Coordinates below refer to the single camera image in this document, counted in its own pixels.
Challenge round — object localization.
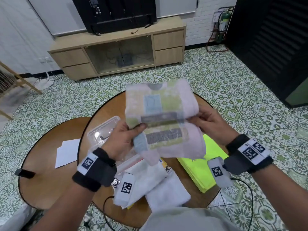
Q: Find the person's left hand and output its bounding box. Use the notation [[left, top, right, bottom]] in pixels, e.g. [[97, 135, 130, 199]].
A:
[[102, 120, 147, 162]]

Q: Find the person's right hand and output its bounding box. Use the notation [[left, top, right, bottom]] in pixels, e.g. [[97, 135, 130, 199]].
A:
[[187, 105, 234, 146]]

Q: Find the pink packaged towel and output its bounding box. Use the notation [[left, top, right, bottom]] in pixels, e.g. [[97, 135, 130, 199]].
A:
[[125, 79, 207, 166]]

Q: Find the person's left forearm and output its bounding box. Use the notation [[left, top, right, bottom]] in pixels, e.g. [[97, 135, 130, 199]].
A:
[[31, 181, 95, 231]]

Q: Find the person's right forearm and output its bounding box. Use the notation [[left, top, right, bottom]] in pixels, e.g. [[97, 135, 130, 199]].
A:
[[251, 163, 308, 231]]

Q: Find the large round wooden table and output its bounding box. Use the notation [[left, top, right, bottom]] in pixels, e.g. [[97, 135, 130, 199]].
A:
[[77, 90, 229, 229]]

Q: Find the clear plastic box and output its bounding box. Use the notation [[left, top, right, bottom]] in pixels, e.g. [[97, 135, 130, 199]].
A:
[[87, 115, 140, 171]]

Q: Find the yellow packet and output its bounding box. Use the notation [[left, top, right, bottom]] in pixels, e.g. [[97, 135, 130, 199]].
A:
[[159, 158, 172, 171]]

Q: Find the white folded cloth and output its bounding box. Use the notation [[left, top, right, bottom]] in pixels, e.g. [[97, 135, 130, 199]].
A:
[[145, 169, 192, 212], [115, 160, 168, 210]]

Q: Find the neon yellow cloth stack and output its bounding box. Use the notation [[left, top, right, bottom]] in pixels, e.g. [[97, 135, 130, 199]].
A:
[[177, 134, 229, 193]]

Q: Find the black left wristband with tags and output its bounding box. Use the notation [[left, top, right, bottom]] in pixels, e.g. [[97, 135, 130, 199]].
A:
[[72, 148, 117, 192]]

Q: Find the black wristband with tags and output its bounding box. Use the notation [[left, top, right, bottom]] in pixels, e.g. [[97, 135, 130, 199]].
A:
[[72, 148, 117, 192], [224, 134, 274, 175]]

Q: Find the black right wristband with tags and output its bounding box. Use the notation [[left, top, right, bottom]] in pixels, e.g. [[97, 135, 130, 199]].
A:
[[224, 134, 274, 175]]

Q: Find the black router box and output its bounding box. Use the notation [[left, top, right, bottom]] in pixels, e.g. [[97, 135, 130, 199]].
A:
[[117, 53, 133, 68]]

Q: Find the white paper sheet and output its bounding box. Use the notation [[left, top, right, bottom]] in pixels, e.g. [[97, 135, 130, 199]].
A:
[[55, 138, 81, 169]]

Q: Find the red extinguisher stand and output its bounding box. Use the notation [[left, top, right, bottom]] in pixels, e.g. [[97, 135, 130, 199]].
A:
[[206, 23, 229, 53]]

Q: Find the wooden television cabinet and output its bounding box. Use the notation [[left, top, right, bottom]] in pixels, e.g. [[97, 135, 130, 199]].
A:
[[48, 16, 187, 81]]

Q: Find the small round wooden table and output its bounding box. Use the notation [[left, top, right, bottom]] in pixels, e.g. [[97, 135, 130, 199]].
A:
[[18, 116, 97, 210]]

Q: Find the green fire extinguisher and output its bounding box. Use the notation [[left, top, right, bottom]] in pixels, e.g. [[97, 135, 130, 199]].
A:
[[215, 9, 233, 43]]

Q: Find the person's grey shirt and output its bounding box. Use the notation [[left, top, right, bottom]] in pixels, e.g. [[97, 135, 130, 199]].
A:
[[139, 206, 242, 231]]

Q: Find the white fan base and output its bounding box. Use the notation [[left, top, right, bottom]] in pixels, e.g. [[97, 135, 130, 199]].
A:
[[34, 74, 56, 91]]

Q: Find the dark louvered door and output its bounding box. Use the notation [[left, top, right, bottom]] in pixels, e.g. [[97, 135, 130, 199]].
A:
[[224, 0, 308, 108]]

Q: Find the black television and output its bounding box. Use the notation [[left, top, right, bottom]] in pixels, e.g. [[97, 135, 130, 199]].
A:
[[71, 0, 157, 36]]

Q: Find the small black device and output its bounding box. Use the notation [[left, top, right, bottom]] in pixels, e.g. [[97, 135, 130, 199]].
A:
[[14, 169, 36, 179]]

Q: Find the wooden rack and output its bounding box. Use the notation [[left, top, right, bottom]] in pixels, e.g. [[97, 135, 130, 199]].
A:
[[0, 60, 42, 120]]

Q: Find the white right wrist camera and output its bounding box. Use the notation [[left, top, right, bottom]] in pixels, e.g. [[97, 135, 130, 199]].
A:
[[207, 157, 233, 188]]

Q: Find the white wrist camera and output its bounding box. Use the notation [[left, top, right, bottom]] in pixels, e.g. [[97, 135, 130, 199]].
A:
[[113, 173, 136, 207], [207, 157, 233, 188]]

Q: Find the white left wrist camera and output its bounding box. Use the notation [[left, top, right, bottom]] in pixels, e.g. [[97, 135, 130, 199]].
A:
[[113, 173, 136, 207]]

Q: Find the black camera cable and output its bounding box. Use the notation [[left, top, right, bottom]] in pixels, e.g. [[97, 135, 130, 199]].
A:
[[231, 177, 254, 231], [103, 196, 116, 231]]

